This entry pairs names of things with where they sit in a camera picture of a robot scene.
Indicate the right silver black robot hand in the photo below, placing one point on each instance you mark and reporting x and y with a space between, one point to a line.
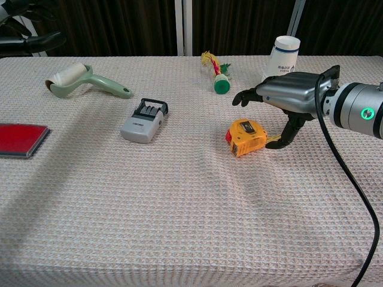
288 92

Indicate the yellow tape measure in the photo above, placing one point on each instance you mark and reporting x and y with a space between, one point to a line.
246 137

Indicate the white paper cup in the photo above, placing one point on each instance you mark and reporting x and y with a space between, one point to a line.
281 61

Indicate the feather shuttlecock green base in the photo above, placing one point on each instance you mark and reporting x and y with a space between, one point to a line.
221 82

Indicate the grey black date stamp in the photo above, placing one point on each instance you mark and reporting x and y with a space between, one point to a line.
143 124

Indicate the dark curtain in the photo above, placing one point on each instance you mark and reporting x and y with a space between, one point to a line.
125 27

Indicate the green lint roller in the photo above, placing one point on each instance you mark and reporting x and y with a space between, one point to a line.
89 82

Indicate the red notebook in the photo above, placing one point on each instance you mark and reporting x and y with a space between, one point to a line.
19 139

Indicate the white slanted frame bar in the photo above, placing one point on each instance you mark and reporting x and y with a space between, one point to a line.
296 18

